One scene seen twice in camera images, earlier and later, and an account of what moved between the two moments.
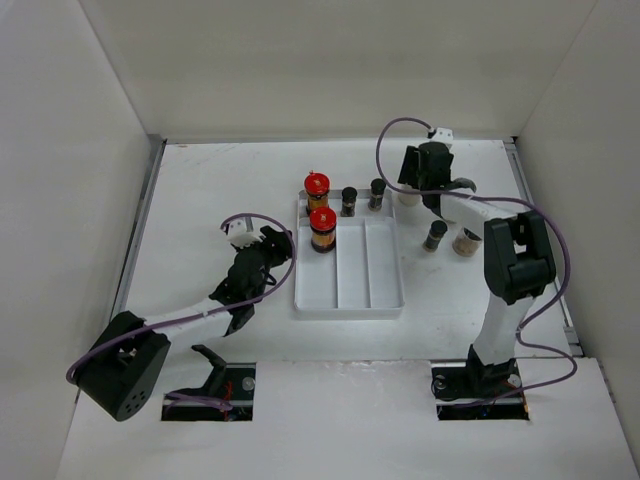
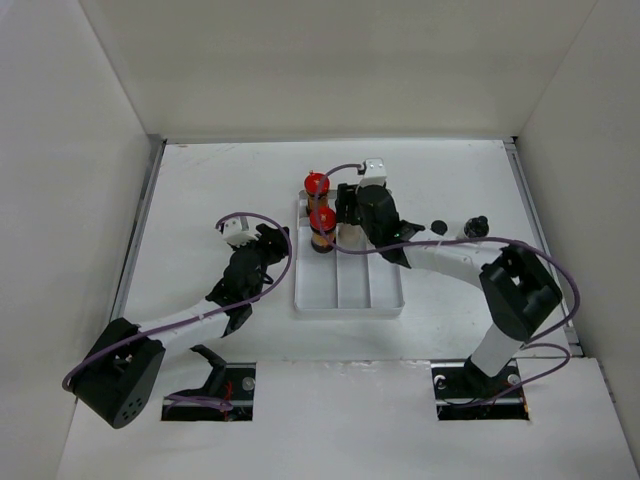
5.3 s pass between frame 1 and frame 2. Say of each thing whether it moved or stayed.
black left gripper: stayed
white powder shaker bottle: moved
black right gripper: moved
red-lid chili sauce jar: stayed
